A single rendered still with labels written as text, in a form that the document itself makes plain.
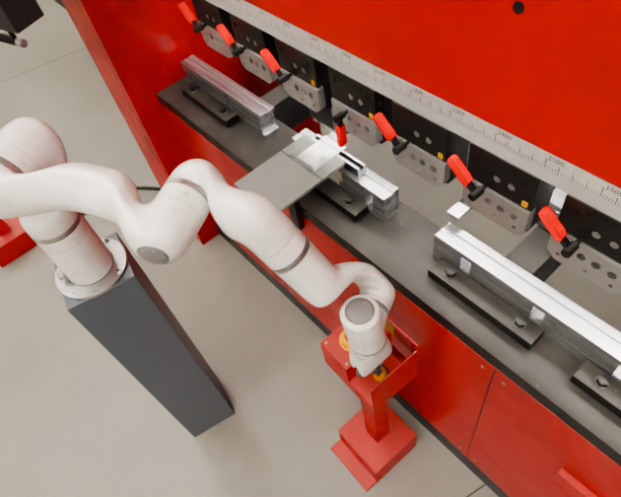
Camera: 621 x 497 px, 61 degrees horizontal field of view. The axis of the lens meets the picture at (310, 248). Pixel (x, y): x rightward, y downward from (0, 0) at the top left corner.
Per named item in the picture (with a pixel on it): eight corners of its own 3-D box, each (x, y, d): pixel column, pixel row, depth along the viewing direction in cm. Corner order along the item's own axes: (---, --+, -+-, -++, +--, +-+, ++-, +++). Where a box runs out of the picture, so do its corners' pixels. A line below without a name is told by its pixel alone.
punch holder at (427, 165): (391, 159, 122) (390, 101, 109) (416, 140, 125) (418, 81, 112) (443, 190, 114) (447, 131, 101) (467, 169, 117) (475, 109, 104)
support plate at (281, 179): (235, 185, 149) (234, 182, 148) (304, 137, 157) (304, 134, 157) (273, 218, 140) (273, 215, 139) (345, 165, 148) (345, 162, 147)
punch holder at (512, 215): (460, 201, 112) (468, 143, 99) (486, 179, 114) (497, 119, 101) (521, 239, 104) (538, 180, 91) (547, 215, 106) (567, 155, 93)
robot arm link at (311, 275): (298, 206, 106) (377, 290, 122) (260, 270, 100) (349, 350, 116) (329, 202, 100) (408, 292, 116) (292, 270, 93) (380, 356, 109)
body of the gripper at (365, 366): (373, 316, 122) (378, 335, 131) (340, 345, 120) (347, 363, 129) (395, 337, 118) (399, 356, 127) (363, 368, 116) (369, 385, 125)
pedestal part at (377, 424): (366, 430, 189) (354, 367, 146) (378, 419, 190) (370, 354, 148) (378, 443, 185) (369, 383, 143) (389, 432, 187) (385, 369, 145)
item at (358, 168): (311, 146, 157) (310, 138, 155) (318, 141, 158) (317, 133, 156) (358, 177, 147) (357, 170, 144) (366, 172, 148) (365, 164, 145)
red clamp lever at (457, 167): (448, 159, 100) (476, 200, 101) (461, 148, 101) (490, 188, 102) (443, 162, 102) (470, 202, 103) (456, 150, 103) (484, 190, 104)
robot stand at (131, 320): (194, 437, 208) (67, 311, 130) (179, 400, 219) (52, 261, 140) (235, 413, 212) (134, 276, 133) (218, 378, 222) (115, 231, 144)
